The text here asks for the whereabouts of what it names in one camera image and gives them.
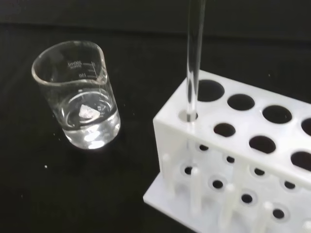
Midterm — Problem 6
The white test tube rack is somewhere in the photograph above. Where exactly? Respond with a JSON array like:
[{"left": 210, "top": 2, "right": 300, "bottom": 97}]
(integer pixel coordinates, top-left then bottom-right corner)
[{"left": 142, "top": 69, "right": 311, "bottom": 233}]

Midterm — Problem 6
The clear glass beaker with water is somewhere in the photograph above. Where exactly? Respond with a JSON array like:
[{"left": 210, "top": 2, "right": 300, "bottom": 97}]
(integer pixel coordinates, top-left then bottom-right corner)
[{"left": 31, "top": 40, "right": 121, "bottom": 150}]

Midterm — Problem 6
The black bench cloth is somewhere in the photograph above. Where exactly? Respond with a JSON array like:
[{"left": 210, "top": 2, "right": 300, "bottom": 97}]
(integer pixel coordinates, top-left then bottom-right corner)
[{"left": 0, "top": 0, "right": 311, "bottom": 233}]

